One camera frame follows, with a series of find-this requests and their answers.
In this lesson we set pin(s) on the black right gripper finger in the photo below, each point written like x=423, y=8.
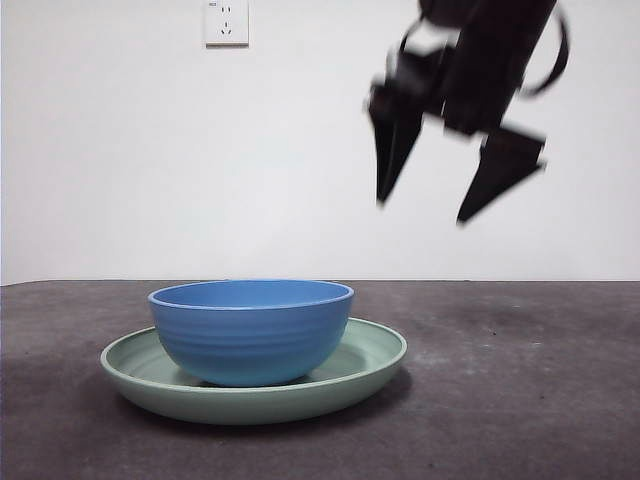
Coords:
x=395, y=140
x=505, y=170

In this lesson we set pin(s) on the blue bowl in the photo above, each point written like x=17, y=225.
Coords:
x=250, y=340

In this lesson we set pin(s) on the green plate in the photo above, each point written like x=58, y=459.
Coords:
x=250, y=406

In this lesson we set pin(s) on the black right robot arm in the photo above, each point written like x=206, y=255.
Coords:
x=500, y=50

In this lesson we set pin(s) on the white wall socket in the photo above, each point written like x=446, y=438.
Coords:
x=227, y=25

